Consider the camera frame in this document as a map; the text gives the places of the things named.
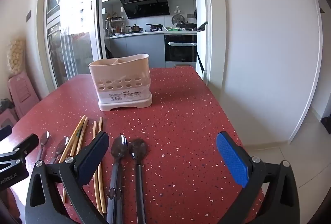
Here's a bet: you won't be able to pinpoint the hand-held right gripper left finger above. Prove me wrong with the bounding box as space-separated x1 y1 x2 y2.
25 131 110 224

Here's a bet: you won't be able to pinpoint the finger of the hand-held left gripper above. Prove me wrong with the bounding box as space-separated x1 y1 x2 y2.
0 125 12 141
0 133 39 170

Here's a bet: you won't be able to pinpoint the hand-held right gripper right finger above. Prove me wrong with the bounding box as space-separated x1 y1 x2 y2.
216 131 307 224

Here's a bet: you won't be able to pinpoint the dark translucent plastic spoon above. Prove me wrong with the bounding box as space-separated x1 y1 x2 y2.
107 134 129 224
50 136 70 164
128 138 149 224
36 131 50 161

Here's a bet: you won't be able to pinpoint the wooden handle spoon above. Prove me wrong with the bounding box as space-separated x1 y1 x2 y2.
62 118 88 203
92 121 101 211

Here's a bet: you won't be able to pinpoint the patterned bamboo chopstick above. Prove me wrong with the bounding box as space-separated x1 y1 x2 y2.
59 115 86 163

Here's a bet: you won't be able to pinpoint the beige plastic utensil holder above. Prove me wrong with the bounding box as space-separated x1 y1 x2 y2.
89 54 153 112

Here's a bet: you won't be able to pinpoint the single pink plastic stool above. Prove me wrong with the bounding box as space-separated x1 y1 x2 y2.
0 110 18 131

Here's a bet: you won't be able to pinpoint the black plastic bag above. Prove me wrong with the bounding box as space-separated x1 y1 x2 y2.
0 98 14 112

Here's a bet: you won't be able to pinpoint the bag of yellow balls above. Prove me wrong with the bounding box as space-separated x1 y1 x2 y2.
7 36 25 75

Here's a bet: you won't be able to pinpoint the grey lower kitchen cabinets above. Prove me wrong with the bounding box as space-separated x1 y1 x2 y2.
105 34 166 69

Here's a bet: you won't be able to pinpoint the black built-in oven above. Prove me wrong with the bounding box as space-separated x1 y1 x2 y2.
164 34 197 63

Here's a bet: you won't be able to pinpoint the sliding glass door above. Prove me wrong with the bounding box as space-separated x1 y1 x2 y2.
47 0 101 79

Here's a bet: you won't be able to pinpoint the spice rack with bottles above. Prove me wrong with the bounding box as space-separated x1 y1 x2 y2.
105 17 126 35

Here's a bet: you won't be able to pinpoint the black range hood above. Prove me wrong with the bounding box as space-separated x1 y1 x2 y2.
119 0 170 20

